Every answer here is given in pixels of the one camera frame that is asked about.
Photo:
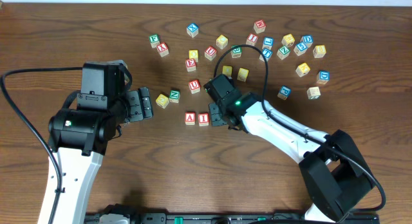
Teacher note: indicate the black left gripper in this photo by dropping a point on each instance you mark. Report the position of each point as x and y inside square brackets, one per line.
[136, 105]

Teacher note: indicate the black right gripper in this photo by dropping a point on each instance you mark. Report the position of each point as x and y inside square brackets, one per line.
[217, 115]

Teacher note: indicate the red i block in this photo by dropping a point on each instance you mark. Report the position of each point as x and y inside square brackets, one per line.
[252, 39]
[203, 119]

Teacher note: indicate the red A block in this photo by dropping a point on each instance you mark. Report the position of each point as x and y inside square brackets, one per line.
[190, 118]

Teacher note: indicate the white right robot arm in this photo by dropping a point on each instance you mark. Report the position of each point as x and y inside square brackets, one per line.
[335, 173]

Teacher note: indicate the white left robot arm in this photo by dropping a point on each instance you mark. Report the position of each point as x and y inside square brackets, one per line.
[78, 140]

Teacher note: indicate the yellow 2 block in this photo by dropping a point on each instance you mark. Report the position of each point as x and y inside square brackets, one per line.
[162, 101]

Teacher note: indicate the green N block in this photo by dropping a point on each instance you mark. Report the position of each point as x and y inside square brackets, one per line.
[174, 96]

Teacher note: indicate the red U block lower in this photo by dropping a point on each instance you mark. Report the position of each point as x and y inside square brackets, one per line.
[194, 86]

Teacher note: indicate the red u block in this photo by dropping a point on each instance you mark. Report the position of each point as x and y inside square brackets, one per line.
[194, 86]
[210, 53]

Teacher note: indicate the red X block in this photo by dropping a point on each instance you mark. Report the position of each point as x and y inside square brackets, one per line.
[162, 49]

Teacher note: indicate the yellow block left middle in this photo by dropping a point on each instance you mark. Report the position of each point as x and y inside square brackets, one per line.
[227, 70]

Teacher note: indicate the yellow block right middle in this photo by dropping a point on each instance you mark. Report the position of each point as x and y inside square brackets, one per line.
[242, 74]

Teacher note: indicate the red E block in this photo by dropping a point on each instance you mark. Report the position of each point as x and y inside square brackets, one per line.
[190, 64]

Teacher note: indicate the green F block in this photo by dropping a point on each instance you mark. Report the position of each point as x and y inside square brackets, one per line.
[154, 40]

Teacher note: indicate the yellow O block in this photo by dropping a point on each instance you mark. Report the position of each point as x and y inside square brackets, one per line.
[193, 54]

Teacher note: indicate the red U block upper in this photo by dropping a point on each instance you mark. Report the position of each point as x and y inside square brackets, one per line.
[210, 53]

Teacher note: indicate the green B block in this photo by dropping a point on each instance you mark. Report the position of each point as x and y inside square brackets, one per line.
[236, 51]

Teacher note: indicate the blue P block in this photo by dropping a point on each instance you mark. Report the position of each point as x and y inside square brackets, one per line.
[284, 92]

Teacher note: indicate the yellow C block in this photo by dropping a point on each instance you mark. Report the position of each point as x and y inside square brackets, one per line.
[222, 42]

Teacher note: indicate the blue X block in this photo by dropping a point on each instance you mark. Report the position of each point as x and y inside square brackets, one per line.
[192, 30]

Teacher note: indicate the blue T block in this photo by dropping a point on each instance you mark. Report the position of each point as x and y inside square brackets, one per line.
[266, 54]

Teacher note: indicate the blue L block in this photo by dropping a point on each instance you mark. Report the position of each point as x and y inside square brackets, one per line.
[268, 43]

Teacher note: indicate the green Z block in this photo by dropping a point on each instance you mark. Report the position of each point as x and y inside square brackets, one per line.
[283, 52]

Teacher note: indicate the plain 7 block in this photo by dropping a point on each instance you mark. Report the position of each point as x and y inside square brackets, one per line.
[313, 93]

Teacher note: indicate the yellow A block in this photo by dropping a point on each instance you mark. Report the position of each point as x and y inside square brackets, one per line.
[302, 69]

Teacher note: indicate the red H block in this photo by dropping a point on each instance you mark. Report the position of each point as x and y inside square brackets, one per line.
[259, 26]

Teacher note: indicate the yellow block top right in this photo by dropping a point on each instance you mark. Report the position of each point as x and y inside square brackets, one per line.
[288, 40]

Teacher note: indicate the blue 5 block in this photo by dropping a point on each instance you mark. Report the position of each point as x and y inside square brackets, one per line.
[300, 48]

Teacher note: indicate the blue D block lower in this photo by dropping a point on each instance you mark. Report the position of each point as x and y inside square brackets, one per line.
[323, 77]

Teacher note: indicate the blue d block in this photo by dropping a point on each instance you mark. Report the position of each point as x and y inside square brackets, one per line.
[307, 40]
[323, 77]

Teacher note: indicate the blue D block upper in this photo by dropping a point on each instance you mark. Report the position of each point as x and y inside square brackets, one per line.
[307, 40]

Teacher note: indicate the yellow 8 block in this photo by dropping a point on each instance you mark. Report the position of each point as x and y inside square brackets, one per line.
[319, 51]

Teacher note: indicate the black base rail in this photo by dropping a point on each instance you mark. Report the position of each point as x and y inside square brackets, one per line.
[123, 214]

